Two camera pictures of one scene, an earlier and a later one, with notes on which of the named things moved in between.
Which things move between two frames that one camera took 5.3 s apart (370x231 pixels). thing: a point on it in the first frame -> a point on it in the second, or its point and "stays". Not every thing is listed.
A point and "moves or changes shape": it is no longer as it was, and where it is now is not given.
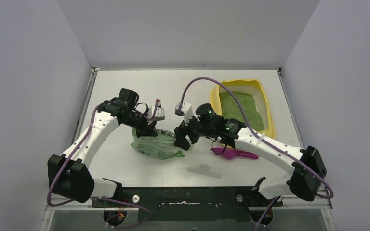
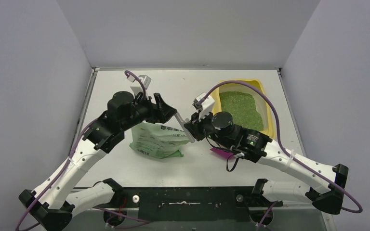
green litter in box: [231, 109] stays
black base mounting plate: [189, 204] stays
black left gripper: [147, 130] -> [160, 112]
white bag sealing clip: [204, 169] moves or changes shape
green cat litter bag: [159, 147] stays
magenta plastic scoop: [231, 154] stays
